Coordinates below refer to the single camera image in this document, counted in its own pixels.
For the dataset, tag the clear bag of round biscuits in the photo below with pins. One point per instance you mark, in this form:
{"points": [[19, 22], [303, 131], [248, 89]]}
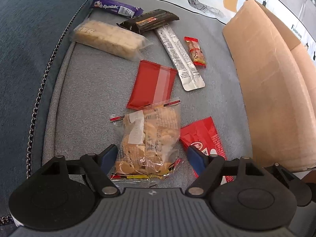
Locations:
{"points": [[145, 140]]}

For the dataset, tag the teal cushion with bead trim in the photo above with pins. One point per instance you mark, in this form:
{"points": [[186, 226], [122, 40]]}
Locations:
{"points": [[29, 54]]}

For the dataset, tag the purple snack bar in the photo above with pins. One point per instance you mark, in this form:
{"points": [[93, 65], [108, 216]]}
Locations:
{"points": [[113, 7]]}

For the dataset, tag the black snack bar packet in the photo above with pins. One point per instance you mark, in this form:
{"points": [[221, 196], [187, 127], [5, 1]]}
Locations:
{"points": [[153, 19]]}

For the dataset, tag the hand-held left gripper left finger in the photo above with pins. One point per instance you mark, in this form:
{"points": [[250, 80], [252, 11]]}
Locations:
{"points": [[108, 156]]}

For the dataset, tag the silver stick packet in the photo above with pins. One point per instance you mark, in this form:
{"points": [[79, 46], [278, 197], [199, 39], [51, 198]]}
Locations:
{"points": [[180, 59]]}

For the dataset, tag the small red nut bar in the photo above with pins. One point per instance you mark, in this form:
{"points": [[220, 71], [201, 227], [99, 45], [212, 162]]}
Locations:
{"points": [[196, 53]]}

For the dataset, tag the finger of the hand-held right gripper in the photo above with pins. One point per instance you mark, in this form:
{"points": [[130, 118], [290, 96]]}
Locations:
{"points": [[281, 174]]}

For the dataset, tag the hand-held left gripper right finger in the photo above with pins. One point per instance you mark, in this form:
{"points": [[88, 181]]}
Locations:
{"points": [[195, 158]]}

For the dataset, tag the flat red packet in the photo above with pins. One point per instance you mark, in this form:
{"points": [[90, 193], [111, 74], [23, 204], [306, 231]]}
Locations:
{"points": [[150, 84]]}

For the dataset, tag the red chocolate wafer packet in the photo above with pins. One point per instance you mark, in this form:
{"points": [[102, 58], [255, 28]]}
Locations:
{"points": [[205, 135]]}

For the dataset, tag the cardboard box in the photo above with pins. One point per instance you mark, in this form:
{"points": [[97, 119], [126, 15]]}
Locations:
{"points": [[269, 84]]}

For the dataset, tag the clear packet of pale wafers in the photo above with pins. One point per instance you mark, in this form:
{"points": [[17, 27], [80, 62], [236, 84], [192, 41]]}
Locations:
{"points": [[108, 38]]}

